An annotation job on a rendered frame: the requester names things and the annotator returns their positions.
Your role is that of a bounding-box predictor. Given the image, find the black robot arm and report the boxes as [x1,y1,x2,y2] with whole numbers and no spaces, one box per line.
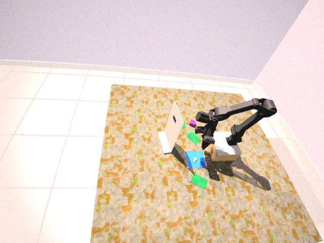
[195,98,277,146]

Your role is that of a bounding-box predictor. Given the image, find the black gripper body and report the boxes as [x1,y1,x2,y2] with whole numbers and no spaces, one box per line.
[202,124,216,144]

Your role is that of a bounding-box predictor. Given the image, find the small magenta cube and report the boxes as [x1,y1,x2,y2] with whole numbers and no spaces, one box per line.
[189,120,196,127]

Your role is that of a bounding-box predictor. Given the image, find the grey panel with socket openings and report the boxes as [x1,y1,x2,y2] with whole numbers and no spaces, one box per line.
[158,100,184,154]

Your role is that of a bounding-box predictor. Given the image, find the green rectangular block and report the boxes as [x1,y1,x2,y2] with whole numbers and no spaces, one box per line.
[187,132,201,145]

